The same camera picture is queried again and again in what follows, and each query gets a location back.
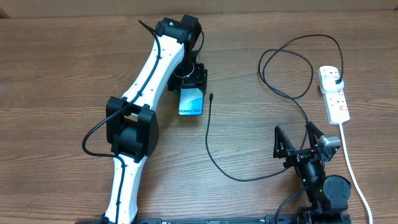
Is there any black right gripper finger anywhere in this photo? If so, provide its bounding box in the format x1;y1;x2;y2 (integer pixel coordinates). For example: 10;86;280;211
306;121;324;149
273;126;295;159

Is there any blue Samsung Galaxy smartphone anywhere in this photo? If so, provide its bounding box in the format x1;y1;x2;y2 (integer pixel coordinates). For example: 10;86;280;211
178;88;204;116

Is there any black USB charging cable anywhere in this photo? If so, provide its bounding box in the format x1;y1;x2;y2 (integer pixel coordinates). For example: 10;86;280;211
205;34;345;182

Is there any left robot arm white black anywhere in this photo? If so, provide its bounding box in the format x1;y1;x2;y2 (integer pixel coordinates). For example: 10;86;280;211
100;14;208;223

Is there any white charger plug adapter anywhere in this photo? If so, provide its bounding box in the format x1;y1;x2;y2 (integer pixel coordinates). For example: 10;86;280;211
320;77;345;94

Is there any white power strip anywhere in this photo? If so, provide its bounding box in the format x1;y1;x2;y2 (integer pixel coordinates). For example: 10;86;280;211
317;65;350;125

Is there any white power strip cord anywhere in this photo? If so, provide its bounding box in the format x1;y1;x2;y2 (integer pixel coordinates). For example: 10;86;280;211
338;123;374;224

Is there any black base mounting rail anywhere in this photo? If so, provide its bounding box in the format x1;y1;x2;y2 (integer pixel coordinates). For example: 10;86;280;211
75;214;352;224

